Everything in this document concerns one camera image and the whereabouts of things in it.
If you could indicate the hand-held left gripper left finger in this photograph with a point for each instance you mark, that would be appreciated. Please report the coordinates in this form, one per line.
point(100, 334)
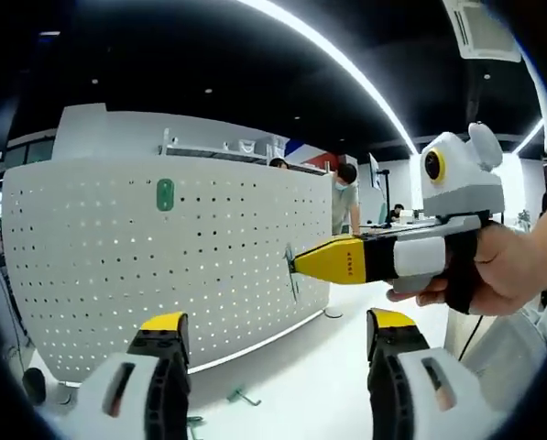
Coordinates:
point(163, 376)

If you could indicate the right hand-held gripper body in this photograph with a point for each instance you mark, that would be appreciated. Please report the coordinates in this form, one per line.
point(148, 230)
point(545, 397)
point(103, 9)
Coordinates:
point(465, 183)

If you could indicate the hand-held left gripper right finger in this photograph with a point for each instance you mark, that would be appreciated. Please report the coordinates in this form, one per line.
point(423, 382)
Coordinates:
point(392, 366)

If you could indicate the green hook assembly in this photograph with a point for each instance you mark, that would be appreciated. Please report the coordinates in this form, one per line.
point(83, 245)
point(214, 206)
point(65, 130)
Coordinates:
point(238, 394)
point(291, 266)
point(165, 201)
point(195, 421)

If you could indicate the grey perforated mounting plate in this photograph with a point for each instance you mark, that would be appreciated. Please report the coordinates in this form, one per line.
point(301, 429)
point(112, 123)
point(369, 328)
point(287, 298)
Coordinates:
point(236, 238)

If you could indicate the person's right hand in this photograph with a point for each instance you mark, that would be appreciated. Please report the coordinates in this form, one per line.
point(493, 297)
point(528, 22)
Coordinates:
point(506, 270)

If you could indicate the potted plant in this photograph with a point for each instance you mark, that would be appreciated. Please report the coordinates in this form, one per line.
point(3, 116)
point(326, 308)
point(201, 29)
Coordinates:
point(524, 219)

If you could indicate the display on black stand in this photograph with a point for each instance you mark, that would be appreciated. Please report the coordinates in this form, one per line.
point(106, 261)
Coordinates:
point(374, 172)

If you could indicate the black container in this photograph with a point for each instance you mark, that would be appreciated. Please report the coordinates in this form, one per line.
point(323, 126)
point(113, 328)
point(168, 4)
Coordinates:
point(35, 385)

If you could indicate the group of white storage boxes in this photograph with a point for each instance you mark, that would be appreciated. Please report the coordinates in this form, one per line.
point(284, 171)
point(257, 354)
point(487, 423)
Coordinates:
point(248, 146)

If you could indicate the person's white shirt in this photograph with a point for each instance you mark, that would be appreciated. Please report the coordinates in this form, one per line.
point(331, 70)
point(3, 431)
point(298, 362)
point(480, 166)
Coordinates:
point(525, 330)

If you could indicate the ceiling air conditioner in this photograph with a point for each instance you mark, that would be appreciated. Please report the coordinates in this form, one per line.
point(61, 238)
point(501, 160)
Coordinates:
point(484, 32)

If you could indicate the metal storage shelf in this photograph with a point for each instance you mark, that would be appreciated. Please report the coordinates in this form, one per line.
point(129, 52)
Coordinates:
point(209, 152)

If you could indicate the ceiling light strip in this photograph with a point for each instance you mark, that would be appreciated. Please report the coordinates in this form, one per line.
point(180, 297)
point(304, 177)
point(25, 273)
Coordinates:
point(257, 4)

